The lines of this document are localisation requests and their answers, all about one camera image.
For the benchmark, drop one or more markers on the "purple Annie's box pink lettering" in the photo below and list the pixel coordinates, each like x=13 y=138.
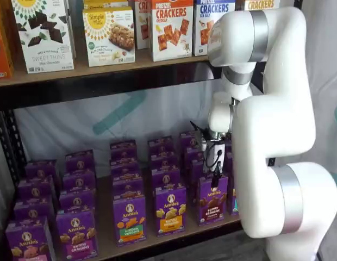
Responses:
x=76 y=233

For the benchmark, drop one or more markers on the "purple Annie's box yellow patch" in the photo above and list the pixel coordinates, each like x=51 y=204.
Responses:
x=171 y=212

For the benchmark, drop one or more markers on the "grey fabric curtain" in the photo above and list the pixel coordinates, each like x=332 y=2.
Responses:
x=326 y=68

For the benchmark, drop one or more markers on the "Simple Mills almond bars box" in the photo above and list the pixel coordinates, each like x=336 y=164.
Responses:
x=108 y=40
x=108 y=3

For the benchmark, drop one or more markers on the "purple Annie's box green patch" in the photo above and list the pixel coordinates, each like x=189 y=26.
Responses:
x=129 y=220

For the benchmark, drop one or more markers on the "wooden shelf board under crackers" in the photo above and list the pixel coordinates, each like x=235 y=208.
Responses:
x=117 y=71

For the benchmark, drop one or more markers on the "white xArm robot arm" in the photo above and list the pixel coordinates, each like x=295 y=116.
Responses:
x=280 y=122

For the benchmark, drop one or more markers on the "blue sea salt crackers box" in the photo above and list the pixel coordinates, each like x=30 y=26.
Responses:
x=202 y=40

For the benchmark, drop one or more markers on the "yellow honey mustard crackers box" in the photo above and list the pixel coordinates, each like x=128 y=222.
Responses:
x=259 y=5

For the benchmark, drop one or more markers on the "Sweet Thins mint chocolate box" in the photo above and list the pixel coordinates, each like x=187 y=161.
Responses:
x=43 y=40

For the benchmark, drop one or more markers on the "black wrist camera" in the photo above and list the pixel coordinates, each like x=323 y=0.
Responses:
x=198 y=136

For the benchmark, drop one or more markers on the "purple Annie's snack box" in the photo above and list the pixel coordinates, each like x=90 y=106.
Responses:
x=127 y=190
x=160 y=145
x=40 y=168
x=191 y=153
x=78 y=179
x=125 y=166
x=165 y=178
x=32 y=208
x=76 y=199
x=80 y=160
x=123 y=144
x=184 y=140
x=35 y=187
x=123 y=155
x=163 y=160
x=126 y=178

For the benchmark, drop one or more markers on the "purple Annie's box pink patch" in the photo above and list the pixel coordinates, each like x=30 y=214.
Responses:
x=27 y=239

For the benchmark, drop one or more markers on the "black metal shelf rack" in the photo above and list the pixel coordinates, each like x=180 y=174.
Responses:
x=103 y=89

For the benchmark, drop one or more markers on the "purple Annie's box brown patch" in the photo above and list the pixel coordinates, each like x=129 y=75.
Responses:
x=212 y=206

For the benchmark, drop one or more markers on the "orange snack box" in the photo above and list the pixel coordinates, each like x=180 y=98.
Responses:
x=1 y=49

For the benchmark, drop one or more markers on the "white backdrop sheet teal stripe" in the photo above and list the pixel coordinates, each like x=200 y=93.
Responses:
x=76 y=127

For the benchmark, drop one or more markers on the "orange cheddar pretzel crackers box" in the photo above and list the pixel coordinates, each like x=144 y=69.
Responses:
x=142 y=27
x=171 y=32

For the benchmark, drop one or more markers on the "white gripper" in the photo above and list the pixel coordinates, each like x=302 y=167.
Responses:
x=211 y=160

